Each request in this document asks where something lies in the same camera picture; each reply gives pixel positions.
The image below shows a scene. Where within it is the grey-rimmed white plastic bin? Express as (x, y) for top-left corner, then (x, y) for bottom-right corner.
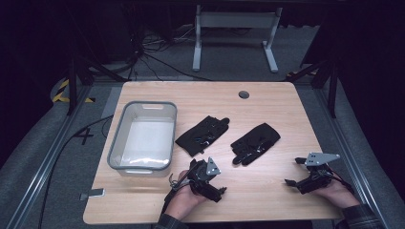
(107, 100), (179, 178)

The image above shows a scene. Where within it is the small metal bracket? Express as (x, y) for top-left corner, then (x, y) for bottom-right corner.
(78, 188), (106, 201)

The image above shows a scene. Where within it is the black metal stand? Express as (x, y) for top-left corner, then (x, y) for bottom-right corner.
(286, 58), (339, 119)
(65, 55), (128, 116)

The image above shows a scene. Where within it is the black glove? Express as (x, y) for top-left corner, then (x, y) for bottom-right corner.
(230, 122), (282, 166)
(174, 115), (230, 157)

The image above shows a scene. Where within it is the hand-held gripper cable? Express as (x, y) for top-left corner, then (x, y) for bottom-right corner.
(330, 171), (355, 196)
(161, 172), (194, 215)

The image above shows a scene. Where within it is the left hand-held gripper cable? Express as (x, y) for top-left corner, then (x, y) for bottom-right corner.
(161, 172), (194, 215)

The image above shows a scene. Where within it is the bundle of black cables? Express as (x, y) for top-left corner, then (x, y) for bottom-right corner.
(125, 23), (213, 82)

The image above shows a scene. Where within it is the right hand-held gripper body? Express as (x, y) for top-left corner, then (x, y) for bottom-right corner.
(297, 152), (341, 196)

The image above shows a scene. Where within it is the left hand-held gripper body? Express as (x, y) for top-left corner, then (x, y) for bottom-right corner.
(188, 156), (224, 203)

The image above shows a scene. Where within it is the right hand-held gripper cable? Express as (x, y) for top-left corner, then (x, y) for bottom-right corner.
(330, 171), (355, 196)

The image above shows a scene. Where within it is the person's right hand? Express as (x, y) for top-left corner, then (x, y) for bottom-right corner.
(309, 173), (361, 209)

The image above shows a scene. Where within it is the black floor cable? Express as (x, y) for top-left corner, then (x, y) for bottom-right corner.
(37, 114), (115, 229)

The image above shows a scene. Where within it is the white metal desk frame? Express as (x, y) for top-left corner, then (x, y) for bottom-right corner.
(192, 4), (284, 73)

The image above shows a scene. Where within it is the person's left hand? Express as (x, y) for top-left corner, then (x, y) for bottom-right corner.
(164, 170), (208, 221)

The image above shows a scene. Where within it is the yellow and black floor tape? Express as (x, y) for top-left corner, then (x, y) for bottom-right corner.
(52, 79), (96, 104)

